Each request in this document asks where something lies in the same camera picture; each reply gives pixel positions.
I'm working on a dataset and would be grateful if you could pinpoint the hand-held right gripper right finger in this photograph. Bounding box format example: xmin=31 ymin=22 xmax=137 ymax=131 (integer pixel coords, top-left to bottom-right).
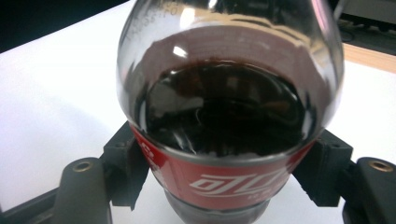
xmin=291 ymin=129 xmax=356 ymax=208

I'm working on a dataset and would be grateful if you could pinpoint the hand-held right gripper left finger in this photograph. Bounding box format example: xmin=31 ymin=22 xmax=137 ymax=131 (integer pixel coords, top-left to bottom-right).
xmin=99 ymin=120 xmax=150 ymax=211

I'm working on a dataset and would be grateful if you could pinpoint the cola bottle with red label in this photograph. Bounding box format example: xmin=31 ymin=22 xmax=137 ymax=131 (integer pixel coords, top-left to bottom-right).
xmin=116 ymin=0 xmax=346 ymax=224

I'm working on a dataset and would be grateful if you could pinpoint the black cable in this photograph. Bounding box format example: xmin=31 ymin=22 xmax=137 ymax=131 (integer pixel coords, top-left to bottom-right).
xmin=338 ymin=19 xmax=396 ymax=44

